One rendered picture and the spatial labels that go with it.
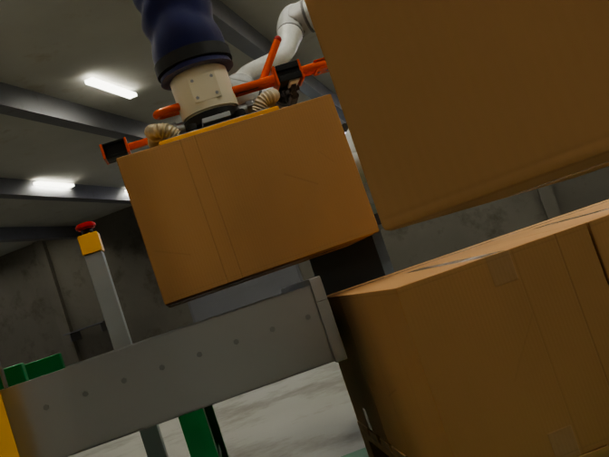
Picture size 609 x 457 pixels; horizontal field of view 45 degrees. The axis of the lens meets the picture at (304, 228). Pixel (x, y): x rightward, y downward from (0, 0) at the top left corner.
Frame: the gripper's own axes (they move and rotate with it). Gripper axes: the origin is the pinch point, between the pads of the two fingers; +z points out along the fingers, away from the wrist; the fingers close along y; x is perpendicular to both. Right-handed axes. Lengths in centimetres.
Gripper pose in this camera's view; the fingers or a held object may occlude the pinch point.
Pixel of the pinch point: (291, 75)
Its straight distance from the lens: 223.8
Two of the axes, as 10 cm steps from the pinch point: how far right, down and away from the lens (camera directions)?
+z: 1.3, -1.1, -9.9
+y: 3.2, 9.5, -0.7
